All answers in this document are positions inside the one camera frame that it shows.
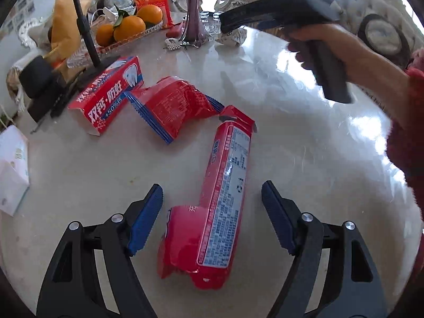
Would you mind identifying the white tissue pack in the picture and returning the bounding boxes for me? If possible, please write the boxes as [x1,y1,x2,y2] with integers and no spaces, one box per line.
[0,125,30,216]

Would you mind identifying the red biscuit wrapper white label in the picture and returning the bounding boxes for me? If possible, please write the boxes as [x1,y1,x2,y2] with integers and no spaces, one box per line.
[157,105,258,291]

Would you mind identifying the crumpled red wrapper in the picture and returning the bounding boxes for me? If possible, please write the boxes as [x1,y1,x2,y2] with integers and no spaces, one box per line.
[127,76,226,145]

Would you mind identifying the pearl bead ornament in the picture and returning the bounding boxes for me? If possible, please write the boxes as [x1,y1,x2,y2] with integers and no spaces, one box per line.
[164,38,186,53]

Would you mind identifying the black tripod stand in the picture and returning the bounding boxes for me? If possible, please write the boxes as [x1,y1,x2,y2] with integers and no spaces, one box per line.
[30,0,117,135]

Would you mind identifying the person's right hand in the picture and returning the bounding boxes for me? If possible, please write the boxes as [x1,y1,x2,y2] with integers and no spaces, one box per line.
[286,23,365,85]

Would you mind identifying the clear glass fruit tray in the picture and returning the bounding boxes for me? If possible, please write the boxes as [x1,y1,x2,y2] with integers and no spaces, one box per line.
[66,18,165,69]

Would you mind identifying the small red object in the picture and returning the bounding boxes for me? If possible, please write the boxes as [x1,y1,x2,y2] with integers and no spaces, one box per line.
[167,23,186,39]

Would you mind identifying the person's right forearm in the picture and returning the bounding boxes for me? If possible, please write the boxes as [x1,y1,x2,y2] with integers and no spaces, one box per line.
[356,38,424,285]

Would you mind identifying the yellow paper bag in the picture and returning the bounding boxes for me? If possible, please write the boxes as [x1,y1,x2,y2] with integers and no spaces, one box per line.
[51,0,95,62]

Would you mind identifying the orange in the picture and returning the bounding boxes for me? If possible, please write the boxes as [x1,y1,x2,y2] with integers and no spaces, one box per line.
[136,4,164,26]
[96,23,116,48]
[113,16,147,43]

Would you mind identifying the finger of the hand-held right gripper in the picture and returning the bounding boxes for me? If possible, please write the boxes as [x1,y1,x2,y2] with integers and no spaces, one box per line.
[219,0,319,34]

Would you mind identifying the clear glass cup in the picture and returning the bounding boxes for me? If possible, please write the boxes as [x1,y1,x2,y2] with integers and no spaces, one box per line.
[212,11,224,39]
[200,11,213,33]

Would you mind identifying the purple glass vase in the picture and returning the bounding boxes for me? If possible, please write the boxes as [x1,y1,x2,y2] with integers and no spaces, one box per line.
[184,0,208,46]

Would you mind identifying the red toothpaste box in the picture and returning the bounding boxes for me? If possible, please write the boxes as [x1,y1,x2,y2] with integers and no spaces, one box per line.
[68,56,145,136]

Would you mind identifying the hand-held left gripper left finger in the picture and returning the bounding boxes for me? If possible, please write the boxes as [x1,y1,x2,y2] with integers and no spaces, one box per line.
[36,183,164,318]

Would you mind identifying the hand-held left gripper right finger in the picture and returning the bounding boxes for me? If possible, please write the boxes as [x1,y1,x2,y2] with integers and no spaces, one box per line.
[261,180,388,318]

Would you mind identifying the brown round-pattern cushion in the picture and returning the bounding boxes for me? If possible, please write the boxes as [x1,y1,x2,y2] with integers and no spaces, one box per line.
[357,13,413,70]

